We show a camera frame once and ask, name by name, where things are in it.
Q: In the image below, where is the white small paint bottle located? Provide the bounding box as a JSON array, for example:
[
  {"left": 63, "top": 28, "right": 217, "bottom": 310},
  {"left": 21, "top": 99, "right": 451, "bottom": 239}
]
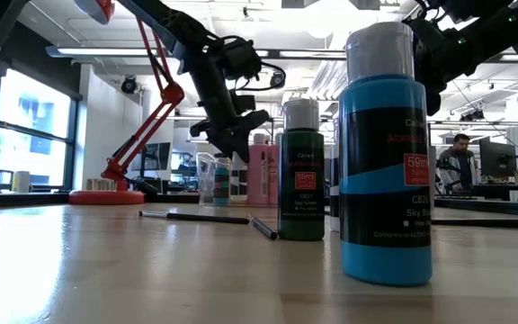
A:
[{"left": 230, "top": 155, "right": 249, "bottom": 204}]

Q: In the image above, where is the person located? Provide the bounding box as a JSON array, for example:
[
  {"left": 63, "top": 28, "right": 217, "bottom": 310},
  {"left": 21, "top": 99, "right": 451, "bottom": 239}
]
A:
[{"left": 436, "top": 133, "right": 483, "bottom": 190}]

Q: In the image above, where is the black ceiling camera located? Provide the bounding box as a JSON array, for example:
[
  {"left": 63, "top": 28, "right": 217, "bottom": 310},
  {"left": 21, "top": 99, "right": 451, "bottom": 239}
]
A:
[
  {"left": 269, "top": 70, "right": 287, "bottom": 90},
  {"left": 120, "top": 75, "right": 138, "bottom": 95}
]

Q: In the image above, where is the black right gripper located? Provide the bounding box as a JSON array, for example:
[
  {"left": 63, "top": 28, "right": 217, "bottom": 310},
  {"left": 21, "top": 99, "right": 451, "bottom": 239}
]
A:
[{"left": 405, "top": 17, "right": 471, "bottom": 117}]

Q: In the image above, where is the black computer monitor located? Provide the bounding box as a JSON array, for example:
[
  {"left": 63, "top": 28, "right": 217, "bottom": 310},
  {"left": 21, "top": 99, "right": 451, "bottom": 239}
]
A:
[{"left": 478, "top": 136, "right": 518, "bottom": 179}]

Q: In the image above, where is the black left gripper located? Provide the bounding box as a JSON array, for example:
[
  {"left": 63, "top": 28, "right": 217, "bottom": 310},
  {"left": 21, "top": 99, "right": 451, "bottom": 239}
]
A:
[{"left": 190, "top": 53, "right": 270, "bottom": 164}]

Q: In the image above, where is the green small paint bottle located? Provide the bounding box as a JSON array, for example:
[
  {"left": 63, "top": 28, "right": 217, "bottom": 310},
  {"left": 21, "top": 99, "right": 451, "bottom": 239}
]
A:
[{"left": 277, "top": 98, "right": 326, "bottom": 242}]

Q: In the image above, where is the long ceiling light strip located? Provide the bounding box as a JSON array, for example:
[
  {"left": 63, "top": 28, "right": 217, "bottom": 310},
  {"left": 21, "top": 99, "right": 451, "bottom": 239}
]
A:
[{"left": 45, "top": 44, "right": 348, "bottom": 60}]

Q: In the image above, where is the red desk lamp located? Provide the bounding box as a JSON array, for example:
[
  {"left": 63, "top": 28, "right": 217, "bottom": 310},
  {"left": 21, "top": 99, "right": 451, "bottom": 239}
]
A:
[{"left": 67, "top": 0, "right": 186, "bottom": 206}]

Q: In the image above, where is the large window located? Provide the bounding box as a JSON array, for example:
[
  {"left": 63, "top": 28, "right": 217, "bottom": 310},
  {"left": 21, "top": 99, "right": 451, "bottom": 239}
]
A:
[{"left": 0, "top": 67, "right": 79, "bottom": 193}]

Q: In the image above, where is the sky blue small paint bottle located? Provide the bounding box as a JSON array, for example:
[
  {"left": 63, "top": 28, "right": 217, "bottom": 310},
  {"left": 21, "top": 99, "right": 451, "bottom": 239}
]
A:
[{"left": 338, "top": 22, "right": 433, "bottom": 288}]

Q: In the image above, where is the teal small paint bottle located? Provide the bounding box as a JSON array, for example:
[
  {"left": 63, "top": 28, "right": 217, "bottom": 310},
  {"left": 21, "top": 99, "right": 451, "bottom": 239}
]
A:
[{"left": 212, "top": 157, "right": 232, "bottom": 206}]

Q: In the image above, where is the clear plastic organizer bin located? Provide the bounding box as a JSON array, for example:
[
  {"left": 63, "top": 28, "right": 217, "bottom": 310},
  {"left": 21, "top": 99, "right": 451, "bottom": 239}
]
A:
[{"left": 195, "top": 151, "right": 282, "bottom": 208}]

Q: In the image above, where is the beige small blocks row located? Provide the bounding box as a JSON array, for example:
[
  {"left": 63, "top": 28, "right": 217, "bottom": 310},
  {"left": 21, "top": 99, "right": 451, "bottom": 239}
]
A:
[{"left": 85, "top": 177, "right": 117, "bottom": 192}]

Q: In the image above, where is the black office desk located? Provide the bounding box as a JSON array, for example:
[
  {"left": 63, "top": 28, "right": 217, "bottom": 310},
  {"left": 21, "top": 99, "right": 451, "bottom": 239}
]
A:
[{"left": 472, "top": 182, "right": 518, "bottom": 203}]

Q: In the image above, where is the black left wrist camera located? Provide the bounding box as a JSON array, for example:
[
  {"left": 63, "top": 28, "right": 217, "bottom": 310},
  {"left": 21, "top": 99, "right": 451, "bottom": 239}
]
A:
[{"left": 220, "top": 38, "right": 263, "bottom": 81}]

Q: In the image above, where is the black aluminium table frame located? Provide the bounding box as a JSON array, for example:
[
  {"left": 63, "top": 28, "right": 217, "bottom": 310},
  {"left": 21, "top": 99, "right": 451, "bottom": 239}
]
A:
[{"left": 433, "top": 196, "right": 518, "bottom": 220}]

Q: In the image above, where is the white canister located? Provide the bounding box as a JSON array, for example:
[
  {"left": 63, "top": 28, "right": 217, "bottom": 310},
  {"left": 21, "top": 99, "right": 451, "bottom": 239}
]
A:
[{"left": 12, "top": 170, "right": 32, "bottom": 194}]

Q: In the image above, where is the black track light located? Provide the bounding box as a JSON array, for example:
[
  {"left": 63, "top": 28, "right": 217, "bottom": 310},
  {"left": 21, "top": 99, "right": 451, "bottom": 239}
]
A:
[{"left": 459, "top": 107, "right": 486, "bottom": 122}]

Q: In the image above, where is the dark wall screen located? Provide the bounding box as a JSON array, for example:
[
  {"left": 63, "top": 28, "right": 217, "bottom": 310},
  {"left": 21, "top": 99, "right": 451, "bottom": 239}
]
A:
[{"left": 130, "top": 141, "right": 173, "bottom": 172}]

